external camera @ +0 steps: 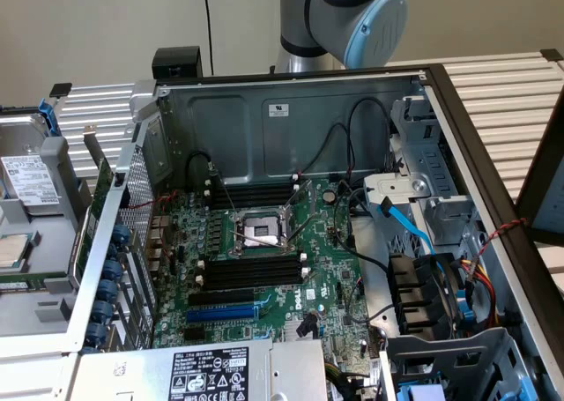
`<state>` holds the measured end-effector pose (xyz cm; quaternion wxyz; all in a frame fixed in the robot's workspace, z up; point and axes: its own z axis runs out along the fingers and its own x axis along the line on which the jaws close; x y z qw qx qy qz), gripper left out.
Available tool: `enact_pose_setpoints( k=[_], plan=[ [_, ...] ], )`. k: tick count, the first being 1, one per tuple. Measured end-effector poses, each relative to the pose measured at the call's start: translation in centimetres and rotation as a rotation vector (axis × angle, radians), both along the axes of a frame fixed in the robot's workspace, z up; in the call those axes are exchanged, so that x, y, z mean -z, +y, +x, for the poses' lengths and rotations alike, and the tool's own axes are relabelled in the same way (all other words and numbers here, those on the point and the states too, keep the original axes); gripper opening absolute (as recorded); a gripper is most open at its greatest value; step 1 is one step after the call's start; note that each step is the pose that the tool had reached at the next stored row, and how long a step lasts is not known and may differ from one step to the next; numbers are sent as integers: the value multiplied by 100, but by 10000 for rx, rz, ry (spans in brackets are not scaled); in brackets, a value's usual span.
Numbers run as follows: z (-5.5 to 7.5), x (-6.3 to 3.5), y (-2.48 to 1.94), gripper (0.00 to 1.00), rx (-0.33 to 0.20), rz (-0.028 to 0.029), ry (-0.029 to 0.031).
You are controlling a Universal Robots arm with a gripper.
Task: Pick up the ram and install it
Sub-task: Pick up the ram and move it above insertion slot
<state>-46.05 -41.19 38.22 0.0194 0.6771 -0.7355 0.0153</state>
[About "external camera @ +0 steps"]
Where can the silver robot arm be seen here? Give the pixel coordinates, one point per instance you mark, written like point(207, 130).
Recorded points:
point(317, 22)

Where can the green RAM stick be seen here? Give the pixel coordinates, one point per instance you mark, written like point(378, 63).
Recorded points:
point(22, 285)

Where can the round coin battery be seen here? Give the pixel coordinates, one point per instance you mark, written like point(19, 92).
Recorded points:
point(328, 195)

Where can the CPU socket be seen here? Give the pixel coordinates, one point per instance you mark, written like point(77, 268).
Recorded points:
point(260, 231)

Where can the open PC case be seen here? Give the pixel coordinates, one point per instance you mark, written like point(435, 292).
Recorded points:
point(247, 123)

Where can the green motherboard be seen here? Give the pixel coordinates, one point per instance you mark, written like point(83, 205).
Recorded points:
point(326, 260)

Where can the long black expansion slot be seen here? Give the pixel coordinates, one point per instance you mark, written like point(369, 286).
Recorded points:
point(220, 299)

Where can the blue expansion slot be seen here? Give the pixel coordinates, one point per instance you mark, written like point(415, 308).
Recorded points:
point(220, 316)

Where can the silver chipset heat sink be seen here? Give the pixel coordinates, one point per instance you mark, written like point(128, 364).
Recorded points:
point(291, 330)

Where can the silver metal disk bay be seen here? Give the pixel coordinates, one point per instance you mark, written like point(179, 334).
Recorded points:
point(440, 189)

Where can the black box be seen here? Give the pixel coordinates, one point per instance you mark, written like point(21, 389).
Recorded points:
point(176, 61)

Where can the blue plastic slot clip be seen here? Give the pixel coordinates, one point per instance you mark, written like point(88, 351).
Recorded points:
point(102, 309)
point(113, 269)
point(107, 289)
point(120, 233)
point(95, 332)

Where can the short black expansion slot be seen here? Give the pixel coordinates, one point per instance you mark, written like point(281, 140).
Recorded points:
point(195, 335)

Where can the green graphics card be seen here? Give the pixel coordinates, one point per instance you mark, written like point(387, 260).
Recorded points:
point(103, 176)

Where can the grey metal drive cage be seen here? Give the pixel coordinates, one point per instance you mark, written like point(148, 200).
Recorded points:
point(440, 352)

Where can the grey parts rack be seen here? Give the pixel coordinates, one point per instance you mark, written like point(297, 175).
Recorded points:
point(55, 172)

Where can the silver power supply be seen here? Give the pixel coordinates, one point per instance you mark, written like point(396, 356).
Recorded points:
point(132, 370)

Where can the black table end cap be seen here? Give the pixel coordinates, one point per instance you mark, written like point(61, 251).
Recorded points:
point(61, 89)
point(551, 54)

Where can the blue plastic disk carrier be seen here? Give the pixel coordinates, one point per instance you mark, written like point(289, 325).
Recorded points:
point(48, 119)

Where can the dark leaning side panel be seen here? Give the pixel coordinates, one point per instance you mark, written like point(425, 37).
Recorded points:
point(529, 185)

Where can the silver hard disk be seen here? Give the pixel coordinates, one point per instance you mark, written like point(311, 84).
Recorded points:
point(31, 180)

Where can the silver CPU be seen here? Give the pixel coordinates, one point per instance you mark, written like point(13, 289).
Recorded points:
point(11, 251)

